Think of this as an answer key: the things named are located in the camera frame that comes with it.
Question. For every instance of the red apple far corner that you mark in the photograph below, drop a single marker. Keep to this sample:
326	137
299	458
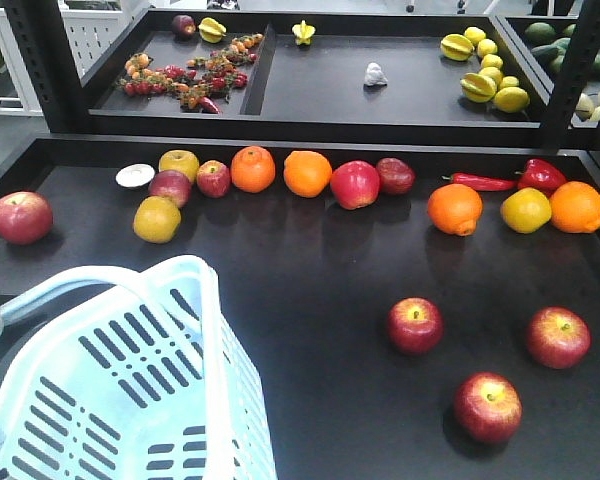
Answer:
25	217

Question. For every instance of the black upper display tray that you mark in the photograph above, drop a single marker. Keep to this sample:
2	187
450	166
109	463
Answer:
307	83

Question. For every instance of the large red apple row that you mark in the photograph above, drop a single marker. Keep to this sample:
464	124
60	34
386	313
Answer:
355	184

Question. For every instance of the red bell pepper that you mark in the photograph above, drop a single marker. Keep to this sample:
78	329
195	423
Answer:
541	175

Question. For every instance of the white garlic bulb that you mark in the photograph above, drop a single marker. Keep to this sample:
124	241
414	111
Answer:
374	76

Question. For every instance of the red chili pepper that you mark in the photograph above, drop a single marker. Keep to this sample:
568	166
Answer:
480	183

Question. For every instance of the cherry tomato pile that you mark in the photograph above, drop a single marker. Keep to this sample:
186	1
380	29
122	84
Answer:
201	83

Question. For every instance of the orange right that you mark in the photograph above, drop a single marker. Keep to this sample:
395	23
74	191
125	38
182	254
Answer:
455	209

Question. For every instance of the yellow apple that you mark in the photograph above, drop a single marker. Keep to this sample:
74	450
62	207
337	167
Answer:
156	220

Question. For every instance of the black wooden display stand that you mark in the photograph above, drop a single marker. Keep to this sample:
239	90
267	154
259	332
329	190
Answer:
307	287

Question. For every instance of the orange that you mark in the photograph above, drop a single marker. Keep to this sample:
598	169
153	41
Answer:
455	209
252	169
307	173

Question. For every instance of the light blue plastic basket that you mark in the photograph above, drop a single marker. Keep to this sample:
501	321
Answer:
145	380

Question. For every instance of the orange left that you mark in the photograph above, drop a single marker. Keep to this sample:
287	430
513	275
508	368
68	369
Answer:
252	169

